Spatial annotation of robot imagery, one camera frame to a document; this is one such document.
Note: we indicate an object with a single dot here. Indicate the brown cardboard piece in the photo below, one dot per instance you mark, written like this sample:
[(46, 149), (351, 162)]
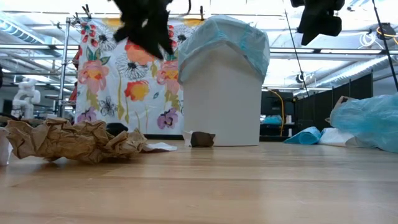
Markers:
[(342, 100)]

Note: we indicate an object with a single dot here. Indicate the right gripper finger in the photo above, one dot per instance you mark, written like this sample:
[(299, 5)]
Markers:
[(312, 26), (332, 26)]

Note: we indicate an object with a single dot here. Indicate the black stand leg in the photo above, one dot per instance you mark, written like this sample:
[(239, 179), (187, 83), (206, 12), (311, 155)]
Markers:
[(385, 43)]

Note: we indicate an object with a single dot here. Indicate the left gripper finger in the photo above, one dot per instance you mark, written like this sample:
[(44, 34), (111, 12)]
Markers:
[(163, 37), (140, 39)]

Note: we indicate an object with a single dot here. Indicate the floral print curtain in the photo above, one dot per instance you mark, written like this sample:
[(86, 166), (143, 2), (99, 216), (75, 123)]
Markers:
[(102, 102)]

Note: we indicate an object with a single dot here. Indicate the blue bin liner bag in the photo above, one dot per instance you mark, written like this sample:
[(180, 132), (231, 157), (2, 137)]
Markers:
[(224, 31)]

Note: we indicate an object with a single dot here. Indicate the black glove green cuff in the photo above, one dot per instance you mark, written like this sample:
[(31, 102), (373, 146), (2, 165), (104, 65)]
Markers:
[(116, 128)]

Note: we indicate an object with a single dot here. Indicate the black curtain clip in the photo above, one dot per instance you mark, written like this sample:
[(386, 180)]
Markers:
[(87, 12), (202, 13)]

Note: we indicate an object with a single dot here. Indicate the crumpled translucent blue bag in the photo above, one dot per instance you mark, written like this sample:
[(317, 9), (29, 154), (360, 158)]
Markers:
[(373, 121)]

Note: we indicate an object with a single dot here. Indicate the black aluminium rig frame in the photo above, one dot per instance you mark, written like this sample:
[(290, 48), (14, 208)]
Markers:
[(164, 136)]

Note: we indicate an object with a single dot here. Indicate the blue bag in background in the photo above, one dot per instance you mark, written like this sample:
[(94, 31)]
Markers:
[(272, 120)]

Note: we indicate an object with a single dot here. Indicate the large brown paper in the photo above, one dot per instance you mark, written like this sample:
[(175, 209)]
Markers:
[(62, 140)]

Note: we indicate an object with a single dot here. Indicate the white plastic trash bin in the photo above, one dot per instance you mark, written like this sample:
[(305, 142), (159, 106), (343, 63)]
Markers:
[(222, 109)]

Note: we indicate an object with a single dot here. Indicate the black cabinet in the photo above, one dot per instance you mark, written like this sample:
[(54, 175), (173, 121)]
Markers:
[(273, 105)]

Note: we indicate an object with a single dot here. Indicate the long white paper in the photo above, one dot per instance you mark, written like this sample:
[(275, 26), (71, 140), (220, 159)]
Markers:
[(4, 146)]

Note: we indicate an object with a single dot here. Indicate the white tissue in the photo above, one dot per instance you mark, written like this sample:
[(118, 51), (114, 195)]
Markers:
[(160, 147)]

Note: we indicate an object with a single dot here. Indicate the black round ceiling device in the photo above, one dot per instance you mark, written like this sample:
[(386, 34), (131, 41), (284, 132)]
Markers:
[(385, 31)]

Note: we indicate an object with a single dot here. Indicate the thin black pole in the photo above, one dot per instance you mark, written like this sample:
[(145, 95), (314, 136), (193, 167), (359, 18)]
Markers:
[(295, 51)]

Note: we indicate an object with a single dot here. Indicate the white humanoid robot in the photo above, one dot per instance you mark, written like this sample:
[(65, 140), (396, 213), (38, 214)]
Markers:
[(26, 96)]

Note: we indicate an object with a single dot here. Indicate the white folded plastic bag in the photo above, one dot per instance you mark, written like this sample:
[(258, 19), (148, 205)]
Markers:
[(335, 137)]

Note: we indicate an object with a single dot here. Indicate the black partition wall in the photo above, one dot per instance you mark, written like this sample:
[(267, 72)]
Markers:
[(317, 112)]

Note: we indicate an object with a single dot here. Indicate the blue trash bag roll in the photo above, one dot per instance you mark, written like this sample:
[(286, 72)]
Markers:
[(304, 137)]

